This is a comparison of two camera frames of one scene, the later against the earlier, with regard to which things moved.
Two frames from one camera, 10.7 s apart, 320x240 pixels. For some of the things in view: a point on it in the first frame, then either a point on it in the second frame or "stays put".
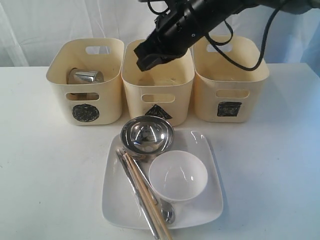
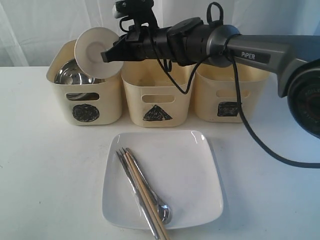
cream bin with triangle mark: [164, 91] stays put
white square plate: [120, 209] stays put
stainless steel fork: [125, 166] stays put
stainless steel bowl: [143, 137] → [70, 73]
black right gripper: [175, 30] → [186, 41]
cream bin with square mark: [224, 92] stays put
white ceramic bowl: [177, 175] → [90, 44]
